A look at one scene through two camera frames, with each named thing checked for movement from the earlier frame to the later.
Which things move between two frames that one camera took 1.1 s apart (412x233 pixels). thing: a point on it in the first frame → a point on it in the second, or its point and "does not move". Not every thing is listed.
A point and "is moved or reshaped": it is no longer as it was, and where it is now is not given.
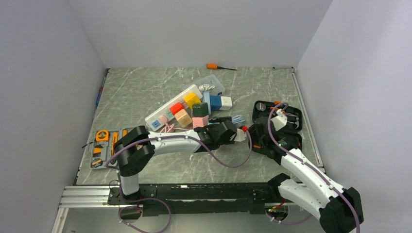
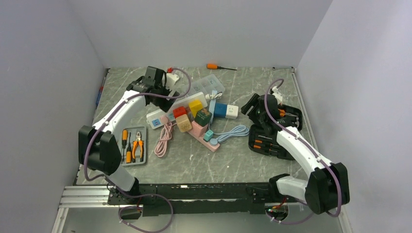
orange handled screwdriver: x=215 y=66 does not move
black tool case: x=275 y=128 does not move
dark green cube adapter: x=200 y=109 → x=203 y=117
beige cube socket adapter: x=183 y=118 is moved or reshaped
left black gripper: x=217 y=120 → x=163 y=103
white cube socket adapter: x=226 y=103 → x=232 y=111
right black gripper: x=252 y=132 → x=254 y=101
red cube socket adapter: x=176 y=108 is moved or reshaped
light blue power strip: x=206 y=95 → x=212 y=105
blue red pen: x=100 y=92 does not move
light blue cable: x=237 y=119 is moved or reshaped
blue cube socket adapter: x=215 y=102 → x=220 y=110
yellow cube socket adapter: x=192 y=99 → x=194 y=105
